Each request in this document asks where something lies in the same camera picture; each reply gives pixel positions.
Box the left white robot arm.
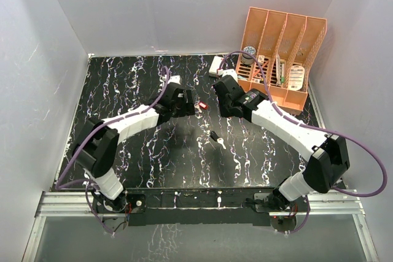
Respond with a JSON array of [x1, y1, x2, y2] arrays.
[[72, 82, 195, 212]]

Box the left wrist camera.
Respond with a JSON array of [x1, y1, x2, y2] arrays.
[[168, 75, 182, 85]]

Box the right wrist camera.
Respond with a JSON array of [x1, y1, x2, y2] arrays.
[[217, 69, 238, 80]]

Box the orange file organizer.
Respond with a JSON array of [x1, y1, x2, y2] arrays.
[[236, 7, 327, 115]]

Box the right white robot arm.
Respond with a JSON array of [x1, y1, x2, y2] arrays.
[[213, 75, 350, 211]]

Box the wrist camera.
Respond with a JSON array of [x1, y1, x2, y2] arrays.
[[217, 69, 238, 80], [168, 75, 182, 85]]

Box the grey round tape tin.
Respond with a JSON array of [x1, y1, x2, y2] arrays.
[[241, 45, 256, 66]]

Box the key with red tag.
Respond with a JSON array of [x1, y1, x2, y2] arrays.
[[194, 101, 208, 113]]

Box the white labelled package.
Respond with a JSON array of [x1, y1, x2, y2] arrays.
[[288, 64, 305, 87]]

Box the white small box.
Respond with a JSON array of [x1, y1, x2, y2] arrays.
[[208, 56, 224, 78]]

